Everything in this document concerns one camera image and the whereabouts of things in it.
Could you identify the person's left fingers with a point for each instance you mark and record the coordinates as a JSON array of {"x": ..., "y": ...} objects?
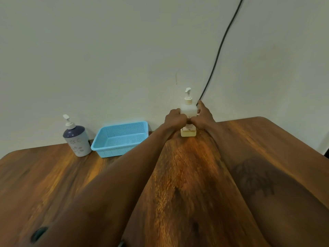
[{"x": 183, "y": 117}]

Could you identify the white floral pump bottle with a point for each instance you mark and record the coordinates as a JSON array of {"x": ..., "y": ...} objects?
[{"x": 76, "y": 138}]

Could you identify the person's left forearm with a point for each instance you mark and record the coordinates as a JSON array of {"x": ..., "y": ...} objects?
[{"x": 108, "y": 187}]

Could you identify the person's right thumb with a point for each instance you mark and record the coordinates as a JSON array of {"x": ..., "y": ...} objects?
[{"x": 201, "y": 107}]

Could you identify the person's right forearm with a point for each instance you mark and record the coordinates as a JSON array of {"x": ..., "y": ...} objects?
[{"x": 267, "y": 182}]

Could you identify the blue plastic basket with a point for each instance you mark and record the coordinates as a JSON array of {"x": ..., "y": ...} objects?
[{"x": 120, "y": 139}]

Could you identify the person's left hand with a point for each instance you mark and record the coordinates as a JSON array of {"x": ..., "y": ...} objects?
[{"x": 174, "y": 120}]

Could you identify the black table grommet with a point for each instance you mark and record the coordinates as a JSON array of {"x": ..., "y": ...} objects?
[{"x": 38, "y": 234}]

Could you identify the person's right hand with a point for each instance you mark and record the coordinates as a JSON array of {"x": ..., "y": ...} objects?
[{"x": 204, "y": 119}]

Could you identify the clear pump bottle yellow liquid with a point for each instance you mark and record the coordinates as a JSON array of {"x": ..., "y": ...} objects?
[{"x": 188, "y": 109}]

